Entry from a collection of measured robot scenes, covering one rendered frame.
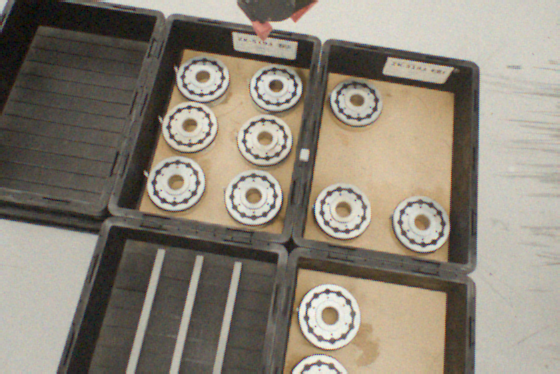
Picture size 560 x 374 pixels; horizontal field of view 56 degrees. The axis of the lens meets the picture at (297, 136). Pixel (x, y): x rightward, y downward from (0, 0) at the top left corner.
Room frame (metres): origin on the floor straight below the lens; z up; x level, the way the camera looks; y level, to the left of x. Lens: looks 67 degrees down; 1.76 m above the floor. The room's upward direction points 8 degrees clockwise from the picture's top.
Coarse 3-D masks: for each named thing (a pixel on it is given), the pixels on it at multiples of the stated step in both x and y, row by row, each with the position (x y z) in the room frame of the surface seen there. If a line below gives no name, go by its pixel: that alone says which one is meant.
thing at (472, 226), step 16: (352, 48) 0.56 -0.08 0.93; (368, 48) 0.56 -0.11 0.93; (384, 48) 0.57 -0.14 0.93; (320, 64) 0.51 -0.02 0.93; (448, 64) 0.55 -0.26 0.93; (464, 64) 0.55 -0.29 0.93; (320, 80) 0.48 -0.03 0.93; (320, 96) 0.45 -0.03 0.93; (304, 176) 0.29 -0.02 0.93; (304, 192) 0.27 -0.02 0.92; (304, 208) 0.24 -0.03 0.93; (304, 240) 0.18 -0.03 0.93; (320, 240) 0.19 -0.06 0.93; (368, 256) 0.17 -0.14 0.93; (384, 256) 0.18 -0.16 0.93; (400, 256) 0.18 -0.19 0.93; (464, 272) 0.17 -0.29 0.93
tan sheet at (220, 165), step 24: (240, 72) 0.53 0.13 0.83; (240, 96) 0.47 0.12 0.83; (240, 120) 0.42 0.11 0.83; (288, 120) 0.44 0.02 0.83; (216, 144) 0.37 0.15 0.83; (264, 144) 0.38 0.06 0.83; (216, 168) 0.32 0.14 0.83; (240, 168) 0.32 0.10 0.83; (288, 168) 0.34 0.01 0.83; (144, 192) 0.25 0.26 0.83; (216, 192) 0.27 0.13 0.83; (288, 192) 0.29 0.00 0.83; (192, 216) 0.22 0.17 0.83; (216, 216) 0.23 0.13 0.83
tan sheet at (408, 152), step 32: (384, 96) 0.52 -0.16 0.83; (416, 96) 0.53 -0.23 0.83; (448, 96) 0.54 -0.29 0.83; (384, 128) 0.45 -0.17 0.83; (416, 128) 0.46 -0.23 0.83; (448, 128) 0.47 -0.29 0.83; (320, 160) 0.36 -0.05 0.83; (352, 160) 0.37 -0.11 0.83; (384, 160) 0.38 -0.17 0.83; (416, 160) 0.39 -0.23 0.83; (448, 160) 0.40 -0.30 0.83; (384, 192) 0.32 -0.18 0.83; (416, 192) 0.32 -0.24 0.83; (448, 192) 0.33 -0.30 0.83; (384, 224) 0.26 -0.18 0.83; (416, 224) 0.26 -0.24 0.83; (416, 256) 0.21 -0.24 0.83
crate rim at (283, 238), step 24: (168, 24) 0.55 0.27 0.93; (216, 24) 0.57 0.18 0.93; (240, 24) 0.57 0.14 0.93; (312, 72) 0.50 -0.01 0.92; (144, 96) 0.40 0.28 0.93; (312, 96) 0.44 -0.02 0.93; (120, 168) 0.26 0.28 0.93; (120, 192) 0.22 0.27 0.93; (120, 216) 0.18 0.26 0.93; (144, 216) 0.19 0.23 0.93; (168, 216) 0.19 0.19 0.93; (288, 216) 0.22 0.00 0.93; (264, 240) 0.18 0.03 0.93; (288, 240) 0.18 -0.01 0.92
